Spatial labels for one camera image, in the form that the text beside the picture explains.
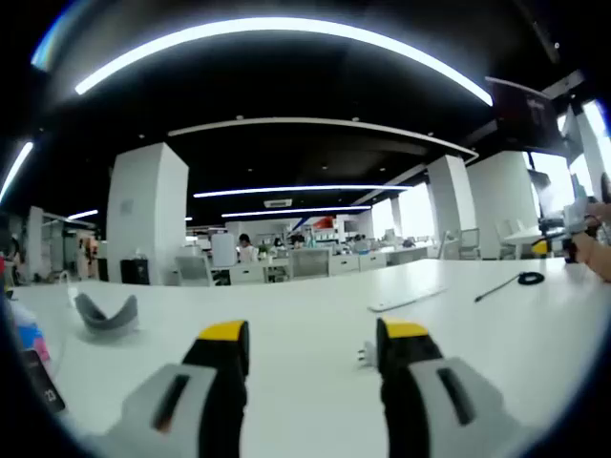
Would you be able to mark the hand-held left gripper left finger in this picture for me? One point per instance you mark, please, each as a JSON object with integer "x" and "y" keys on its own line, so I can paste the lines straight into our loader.
{"x": 215, "y": 377}

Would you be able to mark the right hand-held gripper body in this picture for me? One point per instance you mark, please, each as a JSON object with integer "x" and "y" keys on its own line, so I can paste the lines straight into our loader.
{"x": 570, "y": 224}

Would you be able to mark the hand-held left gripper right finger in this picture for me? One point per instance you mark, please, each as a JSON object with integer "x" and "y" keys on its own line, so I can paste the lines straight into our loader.
{"x": 420, "y": 381}

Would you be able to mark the white charger adapter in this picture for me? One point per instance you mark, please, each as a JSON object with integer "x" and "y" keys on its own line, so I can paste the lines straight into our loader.
{"x": 367, "y": 358}

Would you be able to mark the white desk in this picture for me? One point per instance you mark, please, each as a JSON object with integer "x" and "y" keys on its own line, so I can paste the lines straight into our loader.
{"x": 310, "y": 343}

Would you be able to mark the person's right hand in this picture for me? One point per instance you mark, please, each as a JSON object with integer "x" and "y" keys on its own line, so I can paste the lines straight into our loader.
{"x": 589, "y": 243}

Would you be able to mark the flat white strip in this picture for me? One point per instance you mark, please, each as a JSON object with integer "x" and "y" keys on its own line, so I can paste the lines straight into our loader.
{"x": 406, "y": 299}

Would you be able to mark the black hanging monitor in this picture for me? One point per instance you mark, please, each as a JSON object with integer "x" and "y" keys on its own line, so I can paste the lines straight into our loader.
{"x": 530, "y": 119}

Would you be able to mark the grey curved headrest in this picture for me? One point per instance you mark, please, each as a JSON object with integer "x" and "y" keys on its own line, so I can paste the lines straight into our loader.
{"x": 106, "y": 317}

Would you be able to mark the black cabinet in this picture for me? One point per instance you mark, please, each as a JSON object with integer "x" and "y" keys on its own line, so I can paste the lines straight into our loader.
{"x": 135, "y": 271}

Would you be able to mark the white mesh office chair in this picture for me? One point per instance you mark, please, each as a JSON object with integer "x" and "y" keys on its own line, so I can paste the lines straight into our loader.
{"x": 310, "y": 263}

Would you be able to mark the pink and blue packet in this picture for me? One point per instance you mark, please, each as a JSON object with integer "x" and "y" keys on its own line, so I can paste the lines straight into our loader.
{"x": 29, "y": 336}

